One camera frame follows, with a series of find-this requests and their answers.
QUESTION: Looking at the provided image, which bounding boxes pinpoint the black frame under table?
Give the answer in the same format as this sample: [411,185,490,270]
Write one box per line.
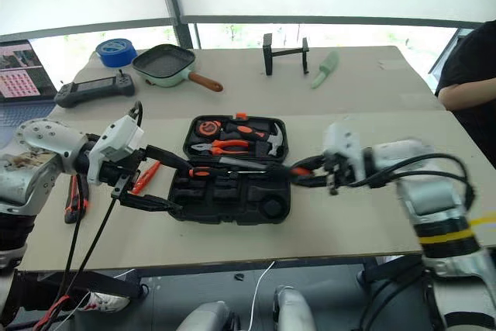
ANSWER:
[356,255,431,331]

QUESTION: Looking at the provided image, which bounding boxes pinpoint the white red shoe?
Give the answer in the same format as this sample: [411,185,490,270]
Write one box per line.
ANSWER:
[83,290,132,314]

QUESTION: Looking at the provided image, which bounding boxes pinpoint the person in black shirt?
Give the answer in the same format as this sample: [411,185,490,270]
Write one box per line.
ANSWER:
[434,19,496,165]

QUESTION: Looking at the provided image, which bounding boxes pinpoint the red cable bundle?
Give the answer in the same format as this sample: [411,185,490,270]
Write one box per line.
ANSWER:
[33,291,94,331]

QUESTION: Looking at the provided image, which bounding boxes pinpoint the thin black cord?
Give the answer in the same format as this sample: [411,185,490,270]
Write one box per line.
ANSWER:
[61,206,83,295]
[77,195,119,276]

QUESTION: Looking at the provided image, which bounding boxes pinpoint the orange voltage tester pen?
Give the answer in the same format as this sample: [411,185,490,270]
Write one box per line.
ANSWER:
[130,160,162,195]

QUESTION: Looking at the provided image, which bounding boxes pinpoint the blue tape roll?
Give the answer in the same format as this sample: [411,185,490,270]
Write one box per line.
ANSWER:
[95,38,139,68]

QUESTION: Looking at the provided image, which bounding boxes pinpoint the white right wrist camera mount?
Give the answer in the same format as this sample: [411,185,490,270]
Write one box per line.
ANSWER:
[323,121,375,187]

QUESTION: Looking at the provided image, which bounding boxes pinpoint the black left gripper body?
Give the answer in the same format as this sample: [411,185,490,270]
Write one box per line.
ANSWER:
[98,144,151,202]

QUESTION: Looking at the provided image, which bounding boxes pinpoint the green square frying pan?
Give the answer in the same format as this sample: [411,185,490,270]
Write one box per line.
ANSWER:
[132,43,225,94]

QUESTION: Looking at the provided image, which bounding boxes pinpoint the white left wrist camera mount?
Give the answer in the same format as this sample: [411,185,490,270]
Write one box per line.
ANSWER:
[87,115,145,186]

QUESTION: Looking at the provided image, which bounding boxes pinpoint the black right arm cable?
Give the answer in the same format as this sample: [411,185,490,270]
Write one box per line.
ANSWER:
[348,152,476,208]

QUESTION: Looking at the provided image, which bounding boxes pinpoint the white cable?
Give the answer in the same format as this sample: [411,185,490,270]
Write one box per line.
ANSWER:
[247,260,277,329]

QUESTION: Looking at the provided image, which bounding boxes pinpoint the silver rounded shape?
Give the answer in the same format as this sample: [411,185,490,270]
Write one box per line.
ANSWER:
[176,302,233,331]
[273,286,317,331]

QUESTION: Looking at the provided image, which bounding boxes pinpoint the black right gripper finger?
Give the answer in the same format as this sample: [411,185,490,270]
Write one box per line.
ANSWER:
[295,174,331,189]
[290,153,327,172]

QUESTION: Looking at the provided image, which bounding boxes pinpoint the black plastic tool case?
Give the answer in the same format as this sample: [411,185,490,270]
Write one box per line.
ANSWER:
[167,112,292,226]

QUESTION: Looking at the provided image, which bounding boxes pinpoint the orange handled pliers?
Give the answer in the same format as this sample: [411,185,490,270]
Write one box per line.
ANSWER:
[189,139,251,157]

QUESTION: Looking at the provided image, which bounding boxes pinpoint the black handheld controller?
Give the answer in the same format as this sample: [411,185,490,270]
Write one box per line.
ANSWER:
[53,70,136,109]

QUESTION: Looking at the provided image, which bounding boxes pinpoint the black metal stand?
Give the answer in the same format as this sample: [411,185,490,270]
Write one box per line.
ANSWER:
[262,33,310,76]

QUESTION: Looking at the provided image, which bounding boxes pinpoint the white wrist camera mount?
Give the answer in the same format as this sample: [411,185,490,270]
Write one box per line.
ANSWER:
[323,121,375,187]
[87,115,145,186]

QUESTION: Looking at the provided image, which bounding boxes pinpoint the black orange utility knife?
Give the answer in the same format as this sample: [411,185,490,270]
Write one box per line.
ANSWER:
[64,174,91,226]

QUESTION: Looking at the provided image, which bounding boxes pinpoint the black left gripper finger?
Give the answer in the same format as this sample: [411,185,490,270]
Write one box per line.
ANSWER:
[145,145,195,178]
[119,193,184,212]

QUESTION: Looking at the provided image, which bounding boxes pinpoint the black orange tape measure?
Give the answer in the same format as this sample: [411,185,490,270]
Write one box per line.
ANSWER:
[195,119,222,140]

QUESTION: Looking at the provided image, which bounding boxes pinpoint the open laptop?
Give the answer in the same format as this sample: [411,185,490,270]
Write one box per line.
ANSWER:
[0,39,59,133]

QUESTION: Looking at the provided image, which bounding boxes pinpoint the steel claw hammer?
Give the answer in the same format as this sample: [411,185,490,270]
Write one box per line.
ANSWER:
[253,120,288,158]

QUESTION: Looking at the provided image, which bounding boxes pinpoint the grey metal bar tool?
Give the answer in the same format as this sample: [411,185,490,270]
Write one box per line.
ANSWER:
[216,155,269,171]

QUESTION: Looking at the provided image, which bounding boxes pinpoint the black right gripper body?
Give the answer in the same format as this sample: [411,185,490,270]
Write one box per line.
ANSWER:
[319,152,352,197]

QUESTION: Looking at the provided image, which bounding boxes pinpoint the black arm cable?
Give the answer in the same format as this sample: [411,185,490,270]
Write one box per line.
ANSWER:
[348,152,476,208]
[129,100,144,127]

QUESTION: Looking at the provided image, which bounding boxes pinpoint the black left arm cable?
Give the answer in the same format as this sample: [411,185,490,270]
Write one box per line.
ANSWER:
[129,100,144,127]

